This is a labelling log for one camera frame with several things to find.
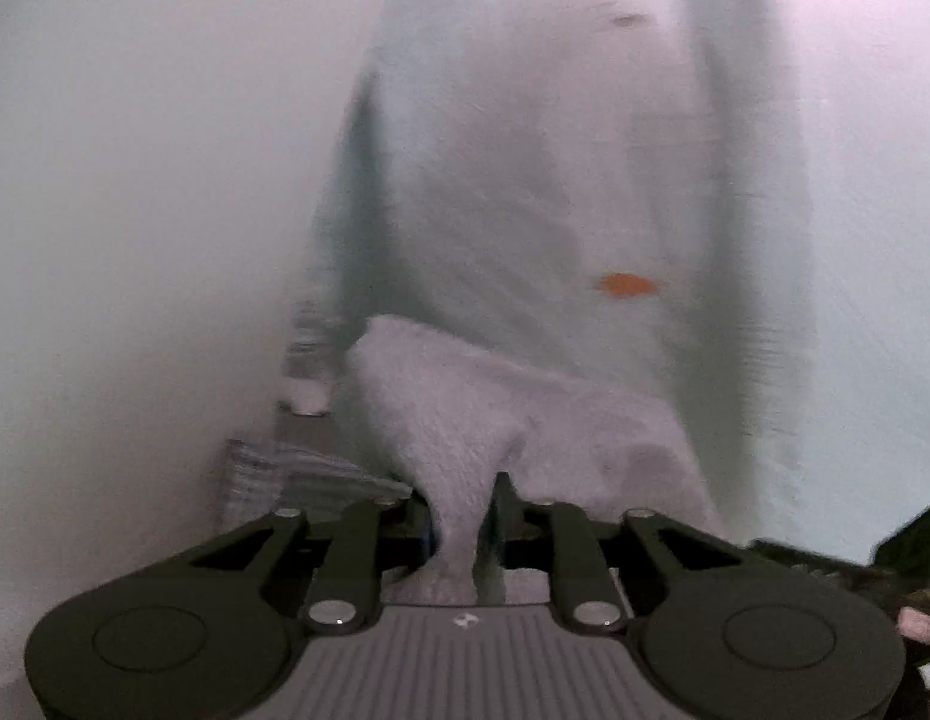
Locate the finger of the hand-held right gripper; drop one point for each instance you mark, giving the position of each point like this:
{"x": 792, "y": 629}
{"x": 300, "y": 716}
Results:
{"x": 810, "y": 561}

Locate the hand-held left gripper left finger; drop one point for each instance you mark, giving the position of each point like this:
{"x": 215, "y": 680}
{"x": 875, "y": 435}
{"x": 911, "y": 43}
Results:
{"x": 420, "y": 529}

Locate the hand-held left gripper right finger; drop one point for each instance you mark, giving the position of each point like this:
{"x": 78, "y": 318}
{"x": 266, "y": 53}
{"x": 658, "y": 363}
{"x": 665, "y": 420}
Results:
{"x": 499, "y": 517}

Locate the white garment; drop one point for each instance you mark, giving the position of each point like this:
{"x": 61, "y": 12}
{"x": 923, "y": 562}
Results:
{"x": 465, "y": 420}

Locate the folded blue plaid garment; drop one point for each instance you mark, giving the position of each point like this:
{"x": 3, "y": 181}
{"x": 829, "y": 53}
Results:
{"x": 300, "y": 476}

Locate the striped cloth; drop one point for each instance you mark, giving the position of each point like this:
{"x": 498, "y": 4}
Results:
{"x": 315, "y": 337}

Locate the light blue carrot print sheet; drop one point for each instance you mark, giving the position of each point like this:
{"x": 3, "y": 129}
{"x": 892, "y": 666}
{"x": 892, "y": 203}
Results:
{"x": 547, "y": 165}

